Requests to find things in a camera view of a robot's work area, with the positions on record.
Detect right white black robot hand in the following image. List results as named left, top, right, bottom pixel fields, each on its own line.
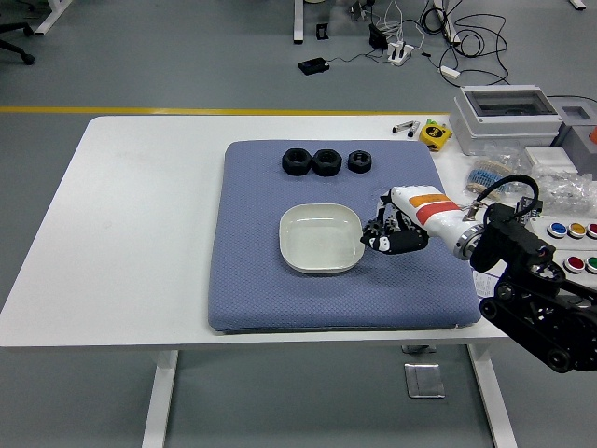
left=359, top=185, right=475, bottom=256

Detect large dark metal gear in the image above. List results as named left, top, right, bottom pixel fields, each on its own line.
left=364, top=215, right=400, bottom=240

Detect small black hex nut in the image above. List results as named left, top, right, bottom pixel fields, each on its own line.
left=348, top=148, right=373, bottom=175

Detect large black hex nut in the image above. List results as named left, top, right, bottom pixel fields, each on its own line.
left=282, top=147, right=312, bottom=177
left=311, top=147, right=343, bottom=177

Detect grey box blue yellow buttons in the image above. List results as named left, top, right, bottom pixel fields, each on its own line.
left=531, top=213, right=597, bottom=256

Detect small white box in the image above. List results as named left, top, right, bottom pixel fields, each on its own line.
left=525, top=147, right=577, bottom=177

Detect grey box red green buttons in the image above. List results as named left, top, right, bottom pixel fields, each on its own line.
left=552, top=250, right=597, bottom=284

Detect grey box with orange button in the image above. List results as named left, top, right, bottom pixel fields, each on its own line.
left=554, top=105, right=597, bottom=176

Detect yellow tape measure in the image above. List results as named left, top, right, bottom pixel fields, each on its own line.
left=419, top=119, right=453, bottom=153

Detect bag of blue resistors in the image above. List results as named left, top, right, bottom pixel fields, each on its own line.
left=465, top=143, right=533, bottom=195

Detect purple white label card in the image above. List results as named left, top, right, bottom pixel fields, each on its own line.
left=473, top=270, right=496, bottom=298

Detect small black electronic module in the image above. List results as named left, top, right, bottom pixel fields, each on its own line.
left=515, top=195, right=546, bottom=219

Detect white square dish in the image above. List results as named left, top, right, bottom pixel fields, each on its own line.
left=278, top=203, right=366, bottom=275

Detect clear crumpled plastic bag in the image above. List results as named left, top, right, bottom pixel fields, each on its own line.
left=531, top=166, right=597, bottom=214

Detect white power strip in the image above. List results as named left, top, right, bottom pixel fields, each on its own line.
left=386, top=40, right=416, bottom=66

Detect metal floor plate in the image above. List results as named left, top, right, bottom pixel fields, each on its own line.
left=403, top=362, right=446, bottom=399

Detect black charger block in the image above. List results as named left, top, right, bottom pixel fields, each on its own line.
left=368, top=22, right=388, bottom=49

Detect black power adapter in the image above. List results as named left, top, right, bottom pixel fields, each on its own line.
left=298, top=57, right=331, bottom=77

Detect blue textured cushion mat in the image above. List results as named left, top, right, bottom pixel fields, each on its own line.
left=207, top=139, right=482, bottom=333

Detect white table leg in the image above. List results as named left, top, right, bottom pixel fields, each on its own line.
left=292, top=0, right=307, bottom=46
left=35, top=0, right=74, bottom=36

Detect white table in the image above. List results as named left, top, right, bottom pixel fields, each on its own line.
left=0, top=115, right=582, bottom=448

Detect black office chair base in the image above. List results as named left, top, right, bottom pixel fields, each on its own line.
left=0, top=0, right=36, bottom=65

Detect grey enclosure with clear lid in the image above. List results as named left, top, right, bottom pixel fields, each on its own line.
left=450, top=84, right=565, bottom=158

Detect black cable coil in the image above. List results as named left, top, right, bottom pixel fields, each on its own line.
left=419, top=0, right=512, bottom=88

